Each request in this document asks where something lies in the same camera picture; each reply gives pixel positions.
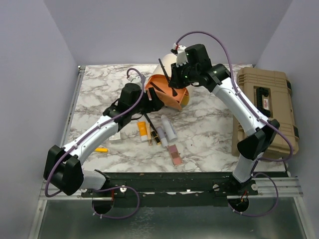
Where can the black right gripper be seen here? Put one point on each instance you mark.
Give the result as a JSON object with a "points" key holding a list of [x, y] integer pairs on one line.
{"points": [[175, 81]]}

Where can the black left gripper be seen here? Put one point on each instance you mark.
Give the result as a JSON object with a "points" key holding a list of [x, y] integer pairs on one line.
{"points": [[155, 104]]}

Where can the angled black makeup brush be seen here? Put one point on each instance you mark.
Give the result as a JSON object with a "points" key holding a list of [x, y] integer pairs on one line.
{"points": [[150, 122]]}

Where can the cream round drawer organizer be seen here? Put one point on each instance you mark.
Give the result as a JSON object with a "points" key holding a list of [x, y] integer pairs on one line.
{"points": [[166, 61]]}

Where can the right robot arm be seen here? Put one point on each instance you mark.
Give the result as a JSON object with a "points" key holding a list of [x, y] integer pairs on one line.
{"points": [[259, 129]]}

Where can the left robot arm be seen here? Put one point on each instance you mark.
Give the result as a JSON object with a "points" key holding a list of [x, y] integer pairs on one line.
{"points": [[63, 167]]}

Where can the orange sunscreen tube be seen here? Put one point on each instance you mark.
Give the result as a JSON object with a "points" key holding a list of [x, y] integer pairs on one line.
{"points": [[142, 130]]}

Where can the gold cream tube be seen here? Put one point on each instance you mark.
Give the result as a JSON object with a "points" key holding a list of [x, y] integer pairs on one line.
{"points": [[149, 135]]}

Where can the white silver small box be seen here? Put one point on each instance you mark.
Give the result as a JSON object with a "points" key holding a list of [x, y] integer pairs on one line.
{"points": [[115, 138]]}

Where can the black gold lipstick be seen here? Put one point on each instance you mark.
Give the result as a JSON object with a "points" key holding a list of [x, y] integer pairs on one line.
{"points": [[156, 138]]}

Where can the white blue tube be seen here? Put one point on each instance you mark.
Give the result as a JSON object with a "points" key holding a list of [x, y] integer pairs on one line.
{"points": [[170, 132]]}

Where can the lavender white bottle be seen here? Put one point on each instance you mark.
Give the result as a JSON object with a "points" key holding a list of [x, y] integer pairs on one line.
{"points": [[162, 137]]}

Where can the yellow small tube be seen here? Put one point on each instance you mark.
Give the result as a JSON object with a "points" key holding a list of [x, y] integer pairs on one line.
{"points": [[104, 150]]}

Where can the tan plastic tool case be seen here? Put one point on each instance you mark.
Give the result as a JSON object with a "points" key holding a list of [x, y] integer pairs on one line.
{"points": [[270, 91]]}

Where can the rose gold eyeshadow palette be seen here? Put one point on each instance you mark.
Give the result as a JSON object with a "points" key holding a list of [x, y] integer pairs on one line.
{"points": [[175, 156]]}

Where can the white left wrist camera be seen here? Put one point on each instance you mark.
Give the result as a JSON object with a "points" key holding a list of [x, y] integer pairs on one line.
{"points": [[138, 80]]}

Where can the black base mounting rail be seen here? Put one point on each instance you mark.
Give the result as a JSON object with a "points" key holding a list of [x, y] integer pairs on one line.
{"points": [[171, 189]]}

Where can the aluminium frame rail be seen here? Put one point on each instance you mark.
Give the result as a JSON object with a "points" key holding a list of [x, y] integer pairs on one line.
{"points": [[285, 187]]}

